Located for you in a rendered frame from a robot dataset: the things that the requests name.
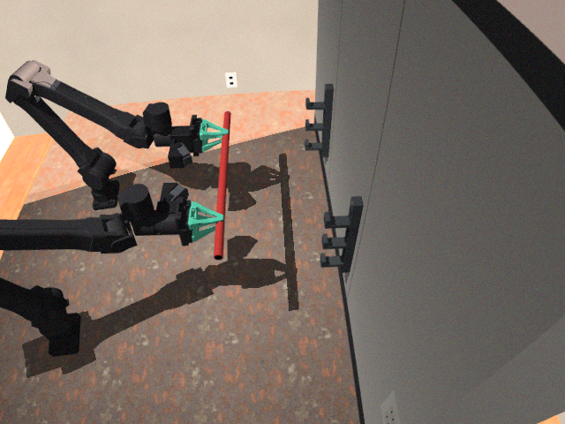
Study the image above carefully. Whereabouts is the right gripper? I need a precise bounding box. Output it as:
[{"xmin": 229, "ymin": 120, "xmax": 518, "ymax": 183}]
[{"xmin": 154, "ymin": 197, "xmax": 223, "ymax": 246}]

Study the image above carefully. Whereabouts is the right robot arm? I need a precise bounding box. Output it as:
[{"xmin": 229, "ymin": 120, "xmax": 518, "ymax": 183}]
[{"xmin": 0, "ymin": 183, "xmax": 189, "ymax": 357}]

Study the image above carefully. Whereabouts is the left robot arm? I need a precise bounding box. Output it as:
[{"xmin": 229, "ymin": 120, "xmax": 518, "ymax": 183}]
[{"xmin": 5, "ymin": 60, "xmax": 193, "ymax": 210}]

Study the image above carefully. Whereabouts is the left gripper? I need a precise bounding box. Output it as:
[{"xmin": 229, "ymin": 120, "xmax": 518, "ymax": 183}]
[{"xmin": 174, "ymin": 115, "xmax": 229, "ymax": 156}]

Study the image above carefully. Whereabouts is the red metal bar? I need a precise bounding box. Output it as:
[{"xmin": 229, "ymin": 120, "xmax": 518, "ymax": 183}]
[{"xmin": 214, "ymin": 111, "xmax": 231, "ymax": 260}]

